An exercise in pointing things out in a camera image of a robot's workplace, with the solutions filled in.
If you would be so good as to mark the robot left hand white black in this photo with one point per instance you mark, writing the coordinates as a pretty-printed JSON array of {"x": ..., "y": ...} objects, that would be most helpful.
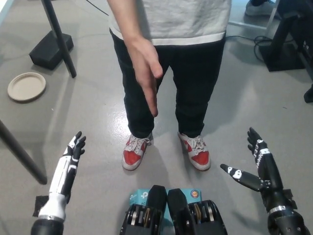
[{"x": 62, "y": 176}]

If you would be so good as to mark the person right hand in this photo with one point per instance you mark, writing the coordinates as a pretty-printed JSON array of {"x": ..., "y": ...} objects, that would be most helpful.
[{"x": 144, "y": 63}]

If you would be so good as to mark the robot right hand black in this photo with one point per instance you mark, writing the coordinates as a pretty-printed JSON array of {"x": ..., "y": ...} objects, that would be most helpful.
[{"x": 267, "y": 169}]

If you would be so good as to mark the robot left body block black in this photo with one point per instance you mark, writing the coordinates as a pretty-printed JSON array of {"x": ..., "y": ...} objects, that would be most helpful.
[{"x": 144, "y": 220}]

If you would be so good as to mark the black tape patch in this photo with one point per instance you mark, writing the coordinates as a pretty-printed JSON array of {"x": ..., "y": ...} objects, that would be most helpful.
[
  {"x": 40, "y": 204},
  {"x": 290, "y": 195}
]

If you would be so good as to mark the thick black table leg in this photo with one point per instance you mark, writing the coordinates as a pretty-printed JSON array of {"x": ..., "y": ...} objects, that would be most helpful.
[{"x": 22, "y": 154}]

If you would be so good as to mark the grey t-shirt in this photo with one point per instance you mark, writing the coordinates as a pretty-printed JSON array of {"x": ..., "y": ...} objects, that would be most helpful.
[{"x": 190, "y": 19}]

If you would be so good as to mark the red white sneaker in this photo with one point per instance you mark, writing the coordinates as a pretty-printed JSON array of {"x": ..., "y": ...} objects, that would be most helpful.
[
  {"x": 198, "y": 154},
  {"x": 134, "y": 154}
]

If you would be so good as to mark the teal cardboard box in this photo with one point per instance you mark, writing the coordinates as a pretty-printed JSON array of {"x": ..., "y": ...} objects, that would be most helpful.
[{"x": 139, "y": 195}]

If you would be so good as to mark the thin black slanted pole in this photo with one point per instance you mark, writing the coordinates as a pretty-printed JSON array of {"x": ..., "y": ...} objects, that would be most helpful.
[{"x": 60, "y": 36}]

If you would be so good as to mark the beige paper plate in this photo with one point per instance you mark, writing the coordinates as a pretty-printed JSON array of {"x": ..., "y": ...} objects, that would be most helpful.
[{"x": 27, "y": 86}]

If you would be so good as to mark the black foam block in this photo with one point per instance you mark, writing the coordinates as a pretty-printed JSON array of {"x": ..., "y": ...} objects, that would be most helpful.
[{"x": 46, "y": 52}]

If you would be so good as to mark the black stand with base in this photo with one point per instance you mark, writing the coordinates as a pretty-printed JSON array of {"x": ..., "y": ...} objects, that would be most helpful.
[{"x": 281, "y": 56}]

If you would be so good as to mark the grey sneaker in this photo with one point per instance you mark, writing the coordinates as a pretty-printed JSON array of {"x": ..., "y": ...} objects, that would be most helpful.
[{"x": 256, "y": 8}]

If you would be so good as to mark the black equipment rack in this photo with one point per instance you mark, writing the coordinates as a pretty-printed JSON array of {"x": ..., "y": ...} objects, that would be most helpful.
[{"x": 306, "y": 36}]

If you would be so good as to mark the white metal frame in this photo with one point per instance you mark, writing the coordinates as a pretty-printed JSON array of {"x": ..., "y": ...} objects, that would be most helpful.
[{"x": 247, "y": 24}]

